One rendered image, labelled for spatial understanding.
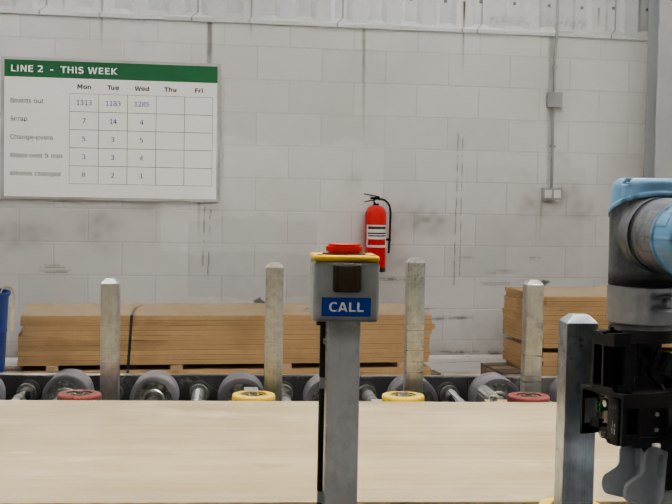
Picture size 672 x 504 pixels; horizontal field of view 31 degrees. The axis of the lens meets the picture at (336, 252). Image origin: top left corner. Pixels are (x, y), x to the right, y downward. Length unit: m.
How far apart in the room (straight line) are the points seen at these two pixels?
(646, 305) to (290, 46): 7.29
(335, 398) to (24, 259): 7.10
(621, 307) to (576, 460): 0.20
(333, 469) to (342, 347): 0.13
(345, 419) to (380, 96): 7.27
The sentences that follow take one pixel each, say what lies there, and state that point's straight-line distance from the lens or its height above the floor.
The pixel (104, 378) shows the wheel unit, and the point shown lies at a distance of 2.42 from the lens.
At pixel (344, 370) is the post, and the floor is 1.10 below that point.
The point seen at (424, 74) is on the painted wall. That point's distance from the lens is 8.62.
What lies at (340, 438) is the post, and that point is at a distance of 1.32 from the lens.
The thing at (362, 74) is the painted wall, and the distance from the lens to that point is 8.52.
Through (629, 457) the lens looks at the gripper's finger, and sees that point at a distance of 1.33.
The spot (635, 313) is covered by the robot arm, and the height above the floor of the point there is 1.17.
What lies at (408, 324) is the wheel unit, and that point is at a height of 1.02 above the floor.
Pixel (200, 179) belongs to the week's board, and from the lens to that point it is 8.32.
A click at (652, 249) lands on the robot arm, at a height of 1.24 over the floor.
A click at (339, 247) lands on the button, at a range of 1.29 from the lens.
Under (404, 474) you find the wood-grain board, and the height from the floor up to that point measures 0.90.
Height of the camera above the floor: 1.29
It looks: 3 degrees down
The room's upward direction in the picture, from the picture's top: 1 degrees clockwise
